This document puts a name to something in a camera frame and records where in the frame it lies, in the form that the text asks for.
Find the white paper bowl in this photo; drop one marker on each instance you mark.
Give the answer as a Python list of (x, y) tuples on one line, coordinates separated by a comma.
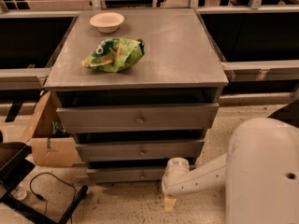
[(107, 22)]

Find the green chip bag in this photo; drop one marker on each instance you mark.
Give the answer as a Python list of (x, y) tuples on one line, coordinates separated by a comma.
[(114, 55)]

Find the grey top drawer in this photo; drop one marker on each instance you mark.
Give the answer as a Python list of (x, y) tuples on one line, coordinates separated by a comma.
[(132, 118)]

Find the grey drawer cabinet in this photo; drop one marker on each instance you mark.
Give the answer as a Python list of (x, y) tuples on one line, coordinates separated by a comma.
[(138, 136)]

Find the brown cardboard box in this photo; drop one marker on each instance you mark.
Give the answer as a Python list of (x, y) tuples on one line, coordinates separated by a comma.
[(48, 148)]

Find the grey metal railing frame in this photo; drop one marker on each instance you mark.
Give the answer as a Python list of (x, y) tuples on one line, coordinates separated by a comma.
[(18, 76)]

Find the black office chair right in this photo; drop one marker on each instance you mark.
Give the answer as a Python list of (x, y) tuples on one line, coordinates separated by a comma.
[(290, 112)]

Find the grey drawer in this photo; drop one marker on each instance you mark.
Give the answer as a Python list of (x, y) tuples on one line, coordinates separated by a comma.
[(131, 174), (130, 151), (132, 118)]

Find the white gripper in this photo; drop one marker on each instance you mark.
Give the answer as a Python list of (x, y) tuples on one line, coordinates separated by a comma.
[(172, 181)]

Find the grey bottom drawer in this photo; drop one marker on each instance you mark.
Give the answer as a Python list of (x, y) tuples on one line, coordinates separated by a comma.
[(131, 174)]

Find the grey middle drawer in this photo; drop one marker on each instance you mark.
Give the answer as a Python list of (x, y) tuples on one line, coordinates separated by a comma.
[(130, 151)]

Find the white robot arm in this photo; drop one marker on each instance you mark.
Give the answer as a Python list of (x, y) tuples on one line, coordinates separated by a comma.
[(260, 173)]

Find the black chair left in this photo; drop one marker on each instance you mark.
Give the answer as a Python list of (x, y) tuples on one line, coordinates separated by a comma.
[(13, 169)]

